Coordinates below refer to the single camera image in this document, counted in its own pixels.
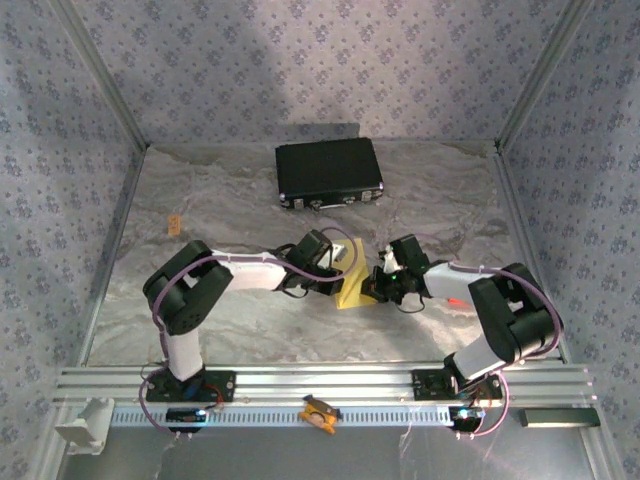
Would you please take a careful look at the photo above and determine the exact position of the yellow square paper sheet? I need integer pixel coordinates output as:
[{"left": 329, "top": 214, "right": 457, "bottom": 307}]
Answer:
[{"left": 333, "top": 237, "right": 379, "bottom": 311}]

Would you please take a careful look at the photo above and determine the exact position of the black hard case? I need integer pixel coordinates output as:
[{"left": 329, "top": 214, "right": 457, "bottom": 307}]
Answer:
[{"left": 274, "top": 137, "right": 385, "bottom": 211}]

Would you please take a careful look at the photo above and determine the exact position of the black controller board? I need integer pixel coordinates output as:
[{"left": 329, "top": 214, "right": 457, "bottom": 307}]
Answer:
[
  {"left": 166, "top": 407, "right": 209, "bottom": 426},
  {"left": 448, "top": 405, "right": 485, "bottom": 426}
]

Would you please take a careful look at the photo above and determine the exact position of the small orange yellow gadget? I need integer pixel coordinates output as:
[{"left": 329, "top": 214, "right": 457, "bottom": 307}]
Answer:
[{"left": 297, "top": 394, "right": 342, "bottom": 435}]

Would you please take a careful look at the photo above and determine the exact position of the thin black right gripper cable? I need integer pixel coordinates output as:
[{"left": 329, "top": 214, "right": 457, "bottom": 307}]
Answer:
[{"left": 397, "top": 289, "right": 426, "bottom": 314}]

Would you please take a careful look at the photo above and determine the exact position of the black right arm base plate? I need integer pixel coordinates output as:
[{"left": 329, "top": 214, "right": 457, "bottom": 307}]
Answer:
[{"left": 411, "top": 368, "right": 504, "bottom": 401}]

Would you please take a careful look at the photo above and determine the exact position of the aluminium front rail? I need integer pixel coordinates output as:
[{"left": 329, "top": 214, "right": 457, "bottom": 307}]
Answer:
[{"left": 53, "top": 364, "right": 599, "bottom": 407}]

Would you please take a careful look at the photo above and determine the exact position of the slotted grey cable duct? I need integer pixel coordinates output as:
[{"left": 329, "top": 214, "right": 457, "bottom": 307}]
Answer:
[{"left": 109, "top": 405, "right": 501, "bottom": 429}]

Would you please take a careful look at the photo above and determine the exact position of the aluminium side rail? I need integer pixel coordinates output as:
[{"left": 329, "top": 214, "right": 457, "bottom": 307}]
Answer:
[
  {"left": 492, "top": 149, "right": 571, "bottom": 361},
  {"left": 74, "top": 147, "right": 149, "bottom": 366}
]

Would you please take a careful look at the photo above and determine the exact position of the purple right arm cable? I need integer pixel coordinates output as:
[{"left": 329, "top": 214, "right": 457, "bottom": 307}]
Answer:
[{"left": 414, "top": 232, "right": 564, "bottom": 441}]

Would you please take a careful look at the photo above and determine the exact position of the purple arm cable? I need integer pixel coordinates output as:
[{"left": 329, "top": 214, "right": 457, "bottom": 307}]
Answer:
[
  {"left": 138, "top": 225, "right": 360, "bottom": 441},
  {"left": 414, "top": 232, "right": 564, "bottom": 441}
]

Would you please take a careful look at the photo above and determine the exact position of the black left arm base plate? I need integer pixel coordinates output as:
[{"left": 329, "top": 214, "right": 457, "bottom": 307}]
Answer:
[{"left": 146, "top": 369, "right": 237, "bottom": 404}]

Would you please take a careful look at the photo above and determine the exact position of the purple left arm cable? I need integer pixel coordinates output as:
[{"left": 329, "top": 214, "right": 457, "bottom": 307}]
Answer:
[{"left": 138, "top": 225, "right": 360, "bottom": 441}]

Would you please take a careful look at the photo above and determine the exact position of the aluminium frame post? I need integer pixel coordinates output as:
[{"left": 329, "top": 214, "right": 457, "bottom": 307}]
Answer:
[
  {"left": 494, "top": 0, "right": 596, "bottom": 151},
  {"left": 49, "top": 0, "right": 151, "bottom": 150}
]

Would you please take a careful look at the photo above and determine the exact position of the white plastic bracket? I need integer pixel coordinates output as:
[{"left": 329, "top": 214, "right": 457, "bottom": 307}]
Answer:
[{"left": 53, "top": 397, "right": 115, "bottom": 456}]

